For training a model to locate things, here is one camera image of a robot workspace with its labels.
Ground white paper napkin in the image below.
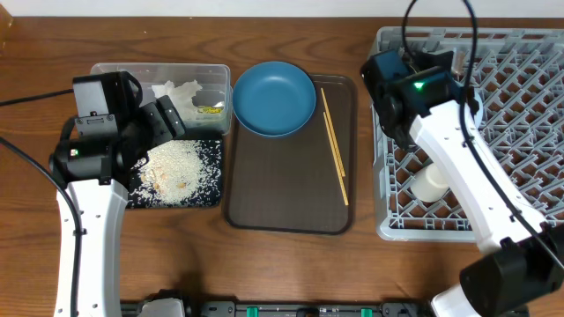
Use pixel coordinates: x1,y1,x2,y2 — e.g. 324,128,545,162
152,80,203,121

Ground rice pile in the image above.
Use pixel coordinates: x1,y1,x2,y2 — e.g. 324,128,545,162
128,139,222,207

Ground green yellow snack wrapper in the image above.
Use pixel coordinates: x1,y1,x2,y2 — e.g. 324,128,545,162
197,102,225,114

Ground dark blue plate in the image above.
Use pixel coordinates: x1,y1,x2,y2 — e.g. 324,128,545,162
233,61,317,137

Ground wooden chopstick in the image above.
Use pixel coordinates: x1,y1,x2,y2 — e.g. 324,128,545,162
320,88,345,178
323,112,349,206

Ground cream white cup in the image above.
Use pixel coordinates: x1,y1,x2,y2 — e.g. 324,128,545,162
411,163,449,203

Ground light blue bowl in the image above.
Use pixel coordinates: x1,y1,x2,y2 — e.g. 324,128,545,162
469,88,484,128

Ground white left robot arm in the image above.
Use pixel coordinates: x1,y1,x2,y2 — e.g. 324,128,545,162
49,71,186,316

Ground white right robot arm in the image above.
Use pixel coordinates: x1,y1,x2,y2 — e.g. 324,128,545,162
360,50,563,316

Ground clear plastic waste bin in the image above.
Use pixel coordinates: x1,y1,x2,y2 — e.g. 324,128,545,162
91,63,233,135

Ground grey dishwasher rack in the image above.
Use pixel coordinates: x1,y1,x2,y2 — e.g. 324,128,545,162
372,28,563,242

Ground black plastic tray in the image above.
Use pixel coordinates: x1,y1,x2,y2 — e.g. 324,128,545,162
125,128,224,210

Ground brown serving tray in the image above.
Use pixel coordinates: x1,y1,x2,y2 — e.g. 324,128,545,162
222,75,357,235

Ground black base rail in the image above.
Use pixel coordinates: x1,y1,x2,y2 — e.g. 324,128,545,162
120,290,434,317

